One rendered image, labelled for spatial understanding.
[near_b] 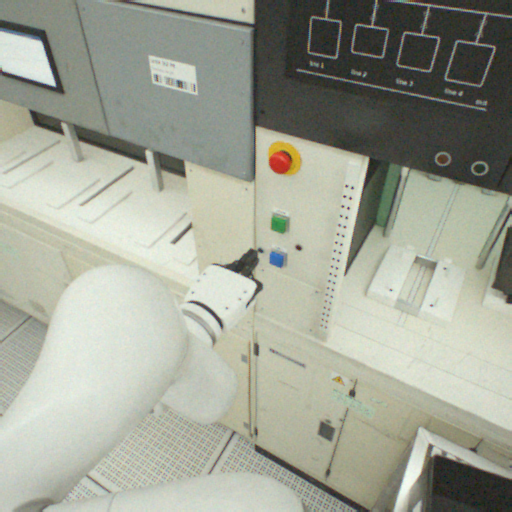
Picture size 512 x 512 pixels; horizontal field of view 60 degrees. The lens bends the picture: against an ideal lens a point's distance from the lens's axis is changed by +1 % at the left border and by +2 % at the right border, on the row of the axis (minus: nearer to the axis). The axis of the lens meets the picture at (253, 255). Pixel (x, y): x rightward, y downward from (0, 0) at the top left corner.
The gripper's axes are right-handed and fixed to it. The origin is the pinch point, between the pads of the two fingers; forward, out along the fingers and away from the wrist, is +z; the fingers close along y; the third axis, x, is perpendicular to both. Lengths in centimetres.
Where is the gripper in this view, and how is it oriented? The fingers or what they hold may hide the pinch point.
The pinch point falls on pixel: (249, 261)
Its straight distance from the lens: 81.6
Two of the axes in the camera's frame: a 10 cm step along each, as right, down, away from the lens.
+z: 4.9, -6.1, 6.2
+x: 0.0, -7.1, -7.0
